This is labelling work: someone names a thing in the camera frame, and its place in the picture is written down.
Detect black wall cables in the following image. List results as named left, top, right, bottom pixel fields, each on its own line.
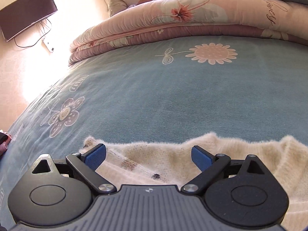
left=13, top=18, right=52, bottom=49

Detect black wall television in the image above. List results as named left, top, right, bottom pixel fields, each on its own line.
left=0, top=0, right=57, bottom=42

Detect cream knit sweater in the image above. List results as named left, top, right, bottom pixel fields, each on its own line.
left=80, top=133, right=307, bottom=230

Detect blue floral bed sheet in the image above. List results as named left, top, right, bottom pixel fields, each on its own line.
left=1, top=36, right=307, bottom=228

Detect pink floral quilt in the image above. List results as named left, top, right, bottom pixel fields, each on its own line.
left=69, top=0, right=307, bottom=65

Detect person's left hand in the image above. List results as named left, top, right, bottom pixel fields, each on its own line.
left=0, top=130, right=12, bottom=156

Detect white wall power socket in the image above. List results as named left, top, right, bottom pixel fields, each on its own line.
left=42, top=37, right=55, bottom=53

